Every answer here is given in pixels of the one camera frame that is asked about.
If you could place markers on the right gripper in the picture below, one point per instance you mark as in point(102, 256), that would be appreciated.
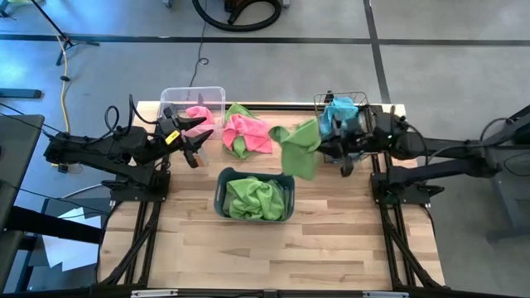
point(364, 136)

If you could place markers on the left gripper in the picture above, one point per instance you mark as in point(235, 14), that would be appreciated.
point(190, 159)

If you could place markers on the pink microfiber towel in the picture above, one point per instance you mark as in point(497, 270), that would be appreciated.
point(252, 132)
point(200, 112)

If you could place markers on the teal microfiber towel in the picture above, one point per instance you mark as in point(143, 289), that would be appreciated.
point(345, 105)

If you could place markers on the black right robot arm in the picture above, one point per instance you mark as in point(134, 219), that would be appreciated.
point(447, 145)

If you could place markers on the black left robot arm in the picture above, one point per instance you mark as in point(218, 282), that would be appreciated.
point(103, 153)

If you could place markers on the yellow tape tag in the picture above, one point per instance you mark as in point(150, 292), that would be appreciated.
point(172, 137)

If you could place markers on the spray bottle with black head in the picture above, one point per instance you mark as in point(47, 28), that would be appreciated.
point(203, 159)

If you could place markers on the clear plastic bin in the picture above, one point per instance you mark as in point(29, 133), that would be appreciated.
point(182, 95)

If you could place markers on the grey-blue plastic basket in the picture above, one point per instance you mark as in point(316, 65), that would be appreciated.
point(218, 198)

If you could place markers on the black support beam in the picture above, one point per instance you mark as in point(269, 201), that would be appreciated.
point(49, 225)

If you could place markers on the white paper sheets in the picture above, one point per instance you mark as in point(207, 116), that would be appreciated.
point(70, 252)

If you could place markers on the black flat floor bar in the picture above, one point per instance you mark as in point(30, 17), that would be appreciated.
point(20, 93)

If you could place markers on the dark grey desk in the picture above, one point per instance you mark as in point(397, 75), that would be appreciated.
point(16, 174)

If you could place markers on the black tripod stand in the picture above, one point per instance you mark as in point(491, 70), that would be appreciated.
point(49, 19)

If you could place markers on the dark grey equipment stand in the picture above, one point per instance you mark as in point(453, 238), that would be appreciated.
point(509, 186)

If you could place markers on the black aluminium table frame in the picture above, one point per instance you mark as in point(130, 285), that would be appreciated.
point(265, 107)

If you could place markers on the silver metal bracket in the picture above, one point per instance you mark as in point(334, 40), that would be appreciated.
point(153, 293)
point(385, 294)

